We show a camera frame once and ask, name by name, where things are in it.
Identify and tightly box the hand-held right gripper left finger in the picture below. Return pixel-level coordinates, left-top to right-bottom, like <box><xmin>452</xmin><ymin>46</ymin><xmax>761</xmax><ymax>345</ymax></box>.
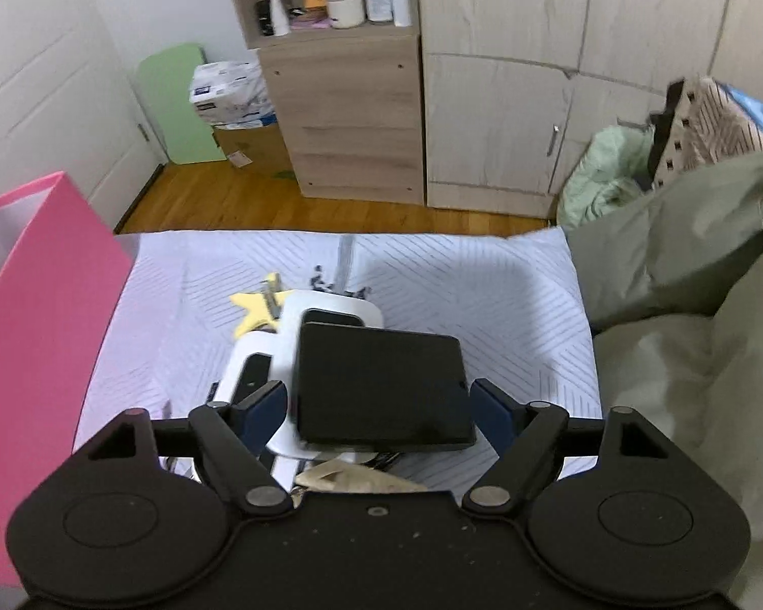
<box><xmin>89</xmin><ymin>380</ymin><xmax>294</xmax><ymax>515</ymax></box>

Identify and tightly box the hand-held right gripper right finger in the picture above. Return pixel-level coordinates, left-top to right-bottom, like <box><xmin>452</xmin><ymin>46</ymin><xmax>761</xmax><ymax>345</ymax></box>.
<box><xmin>461</xmin><ymin>378</ymin><xmax>671</xmax><ymax>514</ymax></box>

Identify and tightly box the small white framed black device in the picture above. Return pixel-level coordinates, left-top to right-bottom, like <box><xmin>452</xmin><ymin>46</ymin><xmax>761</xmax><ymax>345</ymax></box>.
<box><xmin>219</xmin><ymin>337</ymin><xmax>287</xmax><ymax>408</ymax></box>

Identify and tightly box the large white framed black device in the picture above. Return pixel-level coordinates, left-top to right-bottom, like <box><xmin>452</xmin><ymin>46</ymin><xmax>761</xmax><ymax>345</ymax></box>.
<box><xmin>263</xmin><ymin>291</ymin><xmax>386</xmax><ymax>459</ymax></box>

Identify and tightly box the cream soft toy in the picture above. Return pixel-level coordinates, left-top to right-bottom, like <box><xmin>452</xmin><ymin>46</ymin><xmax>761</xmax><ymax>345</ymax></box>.
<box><xmin>292</xmin><ymin>457</ymin><xmax>430</xmax><ymax>495</ymax></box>

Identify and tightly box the black square box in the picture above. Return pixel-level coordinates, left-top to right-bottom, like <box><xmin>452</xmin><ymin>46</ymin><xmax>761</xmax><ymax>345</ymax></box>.
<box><xmin>294</xmin><ymin>322</ymin><xmax>478</xmax><ymax>455</ymax></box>

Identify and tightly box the pink storage box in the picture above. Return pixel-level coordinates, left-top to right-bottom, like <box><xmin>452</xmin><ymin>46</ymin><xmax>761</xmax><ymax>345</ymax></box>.
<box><xmin>0</xmin><ymin>171</ymin><xmax>134</xmax><ymax>586</ymax></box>

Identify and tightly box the white striped bed sheet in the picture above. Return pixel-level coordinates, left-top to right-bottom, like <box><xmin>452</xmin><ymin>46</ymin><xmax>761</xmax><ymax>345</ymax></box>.
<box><xmin>73</xmin><ymin>229</ymin><xmax>605</xmax><ymax>490</ymax></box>

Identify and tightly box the yellow star toy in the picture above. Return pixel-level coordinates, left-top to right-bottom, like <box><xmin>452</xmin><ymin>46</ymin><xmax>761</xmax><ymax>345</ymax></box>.
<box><xmin>229</xmin><ymin>272</ymin><xmax>297</xmax><ymax>339</ymax></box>

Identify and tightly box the small metal clip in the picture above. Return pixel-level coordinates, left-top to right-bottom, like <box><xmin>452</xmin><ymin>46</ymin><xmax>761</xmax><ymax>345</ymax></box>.
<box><xmin>260</xmin><ymin>273</ymin><xmax>284</xmax><ymax>320</ymax></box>

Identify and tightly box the olive green blanket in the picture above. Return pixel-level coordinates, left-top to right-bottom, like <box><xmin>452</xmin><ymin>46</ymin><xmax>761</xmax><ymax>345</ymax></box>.
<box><xmin>563</xmin><ymin>149</ymin><xmax>763</xmax><ymax>610</ymax></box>

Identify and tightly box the light green cloth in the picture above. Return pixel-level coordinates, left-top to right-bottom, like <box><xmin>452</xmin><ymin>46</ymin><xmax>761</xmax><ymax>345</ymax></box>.
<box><xmin>556</xmin><ymin>126</ymin><xmax>659</xmax><ymax>230</ymax></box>

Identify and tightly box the light wooden wardrobe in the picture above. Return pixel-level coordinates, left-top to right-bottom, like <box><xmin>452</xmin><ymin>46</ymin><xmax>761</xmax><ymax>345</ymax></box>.
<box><xmin>413</xmin><ymin>0</ymin><xmax>763</xmax><ymax>220</ymax></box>

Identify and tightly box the wooden shelf cabinet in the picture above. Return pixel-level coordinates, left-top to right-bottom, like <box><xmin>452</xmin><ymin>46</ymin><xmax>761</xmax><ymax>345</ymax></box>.
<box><xmin>219</xmin><ymin>0</ymin><xmax>427</xmax><ymax>207</ymax></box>

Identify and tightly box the white plastic bag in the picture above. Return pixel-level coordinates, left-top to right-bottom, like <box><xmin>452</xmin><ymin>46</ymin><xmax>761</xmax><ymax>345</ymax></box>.
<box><xmin>189</xmin><ymin>60</ymin><xmax>277</xmax><ymax>128</ymax></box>

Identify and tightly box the green board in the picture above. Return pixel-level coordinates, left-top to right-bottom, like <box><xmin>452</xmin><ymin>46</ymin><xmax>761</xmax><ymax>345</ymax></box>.
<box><xmin>138</xmin><ymin>43</ymin><xmax>230</xmax><ymax>166</ymax></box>

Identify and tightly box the patterned pillow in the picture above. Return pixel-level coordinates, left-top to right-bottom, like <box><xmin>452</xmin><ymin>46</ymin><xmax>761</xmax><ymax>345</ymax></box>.
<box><xmin>649</xmin><ymin>76</ymin><xmax>763</xmax><ymax>192</ymax></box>

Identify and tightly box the white door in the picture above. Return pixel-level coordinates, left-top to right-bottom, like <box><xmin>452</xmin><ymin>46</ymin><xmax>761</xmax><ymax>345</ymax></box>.
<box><xmin>0</xmin><ymin>0</ymin><xmax>169</xmax><ymax>204</ymax></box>

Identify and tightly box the white spray bottle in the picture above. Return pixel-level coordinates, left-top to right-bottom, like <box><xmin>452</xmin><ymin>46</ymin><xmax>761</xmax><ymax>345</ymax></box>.
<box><xmin>263</xmin><ymin>0</ymin><xmax>291</xmax><ymax>37</ymax></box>

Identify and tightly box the white jar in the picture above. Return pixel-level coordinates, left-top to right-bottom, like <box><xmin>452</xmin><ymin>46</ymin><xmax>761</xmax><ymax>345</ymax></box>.
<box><xmin>326</xmin><ymin>0</ymin><xmax>365</xmax><ymax>31</ymax></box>

